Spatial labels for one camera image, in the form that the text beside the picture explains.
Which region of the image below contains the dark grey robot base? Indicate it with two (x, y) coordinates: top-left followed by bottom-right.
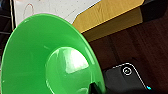
(101, 62), (149, 94)

